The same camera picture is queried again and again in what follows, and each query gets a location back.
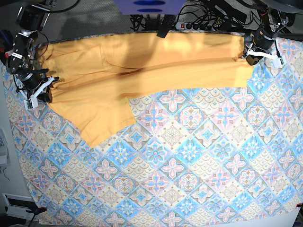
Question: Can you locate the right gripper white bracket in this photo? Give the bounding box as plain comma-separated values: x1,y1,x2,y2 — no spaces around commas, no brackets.
14,69,59,109

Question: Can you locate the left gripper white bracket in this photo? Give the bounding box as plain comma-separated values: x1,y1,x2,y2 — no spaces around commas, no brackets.
242,28,284,67

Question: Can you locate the yellow orange T-shirt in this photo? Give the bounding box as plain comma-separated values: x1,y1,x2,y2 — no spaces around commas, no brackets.
38,33,253,147

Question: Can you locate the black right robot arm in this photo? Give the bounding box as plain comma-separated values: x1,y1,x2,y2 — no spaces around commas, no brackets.
6,0,59,110

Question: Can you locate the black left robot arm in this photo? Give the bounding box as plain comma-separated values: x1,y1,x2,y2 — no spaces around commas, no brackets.
214,0,289,68

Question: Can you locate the white power strip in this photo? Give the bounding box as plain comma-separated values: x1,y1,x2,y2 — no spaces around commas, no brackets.
175,22,221,31

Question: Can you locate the red black clamp left top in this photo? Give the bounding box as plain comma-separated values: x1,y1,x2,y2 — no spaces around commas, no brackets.
0,30,13,64

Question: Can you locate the red black clamp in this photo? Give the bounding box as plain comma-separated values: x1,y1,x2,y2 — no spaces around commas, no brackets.
0,30,13,64
26,207,47,215

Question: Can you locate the white box at left edge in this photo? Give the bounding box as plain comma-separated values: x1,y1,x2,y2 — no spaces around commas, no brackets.
0,129,9,166

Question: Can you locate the black remote-like device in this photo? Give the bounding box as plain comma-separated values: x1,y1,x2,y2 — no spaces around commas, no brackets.
157,15,176,38

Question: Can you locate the patterned blue tile tablecloth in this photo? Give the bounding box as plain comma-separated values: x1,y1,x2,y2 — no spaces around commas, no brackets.
0,39,303,227

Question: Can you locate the white vent panel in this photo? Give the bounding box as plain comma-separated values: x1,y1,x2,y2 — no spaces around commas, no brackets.
2,193,35,220

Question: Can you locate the red black clamp bottom left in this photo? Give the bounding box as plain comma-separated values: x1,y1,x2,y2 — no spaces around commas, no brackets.
26,207,47,215

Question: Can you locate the purple robot base plate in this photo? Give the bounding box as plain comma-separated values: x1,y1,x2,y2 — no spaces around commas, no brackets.
114,0,185,15

